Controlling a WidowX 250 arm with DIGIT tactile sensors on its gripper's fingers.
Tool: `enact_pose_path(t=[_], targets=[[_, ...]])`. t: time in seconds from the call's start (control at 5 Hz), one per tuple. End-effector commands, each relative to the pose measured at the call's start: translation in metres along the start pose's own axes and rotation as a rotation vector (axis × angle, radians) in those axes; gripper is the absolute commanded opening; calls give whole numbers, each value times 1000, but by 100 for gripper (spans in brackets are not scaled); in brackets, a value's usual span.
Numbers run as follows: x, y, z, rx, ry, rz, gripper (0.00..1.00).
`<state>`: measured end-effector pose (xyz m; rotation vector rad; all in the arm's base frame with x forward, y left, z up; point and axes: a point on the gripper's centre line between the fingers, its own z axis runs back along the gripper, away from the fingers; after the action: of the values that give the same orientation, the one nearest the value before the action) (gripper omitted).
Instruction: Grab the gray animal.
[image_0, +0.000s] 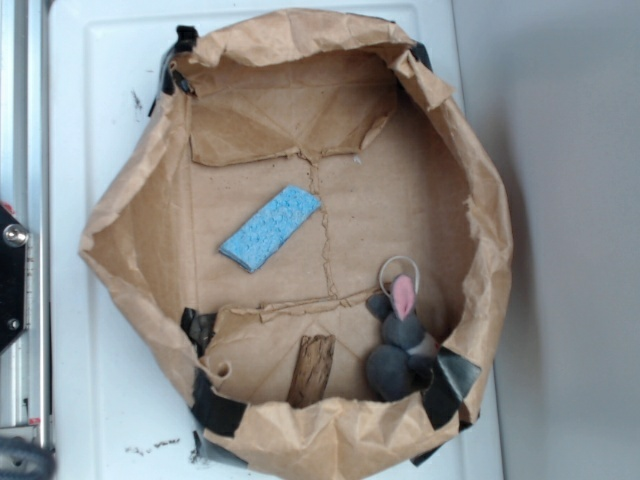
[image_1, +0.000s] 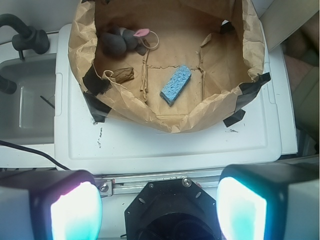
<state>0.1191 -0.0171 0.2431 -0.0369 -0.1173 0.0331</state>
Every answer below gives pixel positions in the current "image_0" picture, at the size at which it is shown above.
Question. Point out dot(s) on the gray plush bunny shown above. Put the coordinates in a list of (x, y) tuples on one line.
[(403, 362)]

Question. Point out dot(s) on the brown paper bag bin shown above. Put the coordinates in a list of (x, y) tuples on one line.
[(339, 105)]

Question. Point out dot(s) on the blue sponge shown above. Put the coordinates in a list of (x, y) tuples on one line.
[(264, 233)]

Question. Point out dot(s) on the brown wood block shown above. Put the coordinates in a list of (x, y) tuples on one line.
[(312, 370)]

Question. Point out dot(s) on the black bracket with bolt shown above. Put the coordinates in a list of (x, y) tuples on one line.
[(14, 242)]

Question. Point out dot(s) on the metal rail frame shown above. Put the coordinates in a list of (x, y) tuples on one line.
[(26, 385)]

